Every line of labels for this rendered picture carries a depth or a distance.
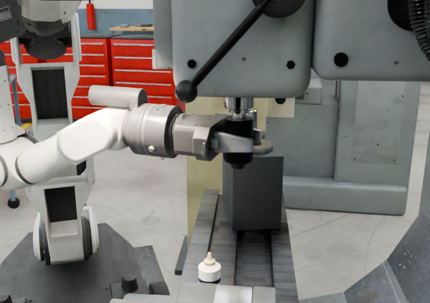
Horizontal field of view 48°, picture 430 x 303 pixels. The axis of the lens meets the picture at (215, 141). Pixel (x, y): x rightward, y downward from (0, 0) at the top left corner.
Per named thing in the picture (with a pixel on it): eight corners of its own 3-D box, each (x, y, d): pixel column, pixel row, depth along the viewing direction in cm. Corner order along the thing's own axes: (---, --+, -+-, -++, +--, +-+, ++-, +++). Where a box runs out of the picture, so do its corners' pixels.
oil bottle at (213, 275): (197, 312, 87) (196, 257, 84) (199, 299, 91) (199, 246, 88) (219, 313, 87) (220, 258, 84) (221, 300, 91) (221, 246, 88)
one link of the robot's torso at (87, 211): (38, 241, 173) (34, 207, 169) (96, 233, 178) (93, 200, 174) (35, 271, 154) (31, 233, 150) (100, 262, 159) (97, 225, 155)
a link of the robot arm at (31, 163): (64, 172, 85) (-6, 207, 94) (97, 155, 95) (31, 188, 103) (35, 118, 85) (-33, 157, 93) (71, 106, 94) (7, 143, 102)
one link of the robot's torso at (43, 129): (29, 173, 146) (12, 13, 137) (89, 168, 151) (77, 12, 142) (24, 187, 132) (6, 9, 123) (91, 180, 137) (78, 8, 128)
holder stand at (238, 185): (231, 231, 117) (232, 152, 112) (221, 195, 138) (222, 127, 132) (281, 229, 118) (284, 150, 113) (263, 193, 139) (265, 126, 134)
